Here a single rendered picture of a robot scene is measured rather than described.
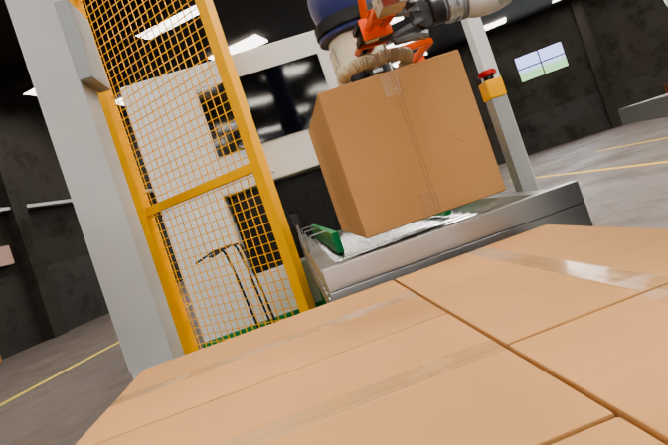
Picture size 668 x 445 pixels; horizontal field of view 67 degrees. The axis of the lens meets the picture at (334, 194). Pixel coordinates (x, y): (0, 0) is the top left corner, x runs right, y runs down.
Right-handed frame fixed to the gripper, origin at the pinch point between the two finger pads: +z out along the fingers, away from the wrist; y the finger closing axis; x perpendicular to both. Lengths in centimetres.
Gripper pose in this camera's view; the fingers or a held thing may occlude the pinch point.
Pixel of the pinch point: (374, 30)
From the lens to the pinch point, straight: 145.4
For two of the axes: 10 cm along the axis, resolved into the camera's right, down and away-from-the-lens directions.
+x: -1.0, 0.4, 9.9
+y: 3.3, 9.4, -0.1
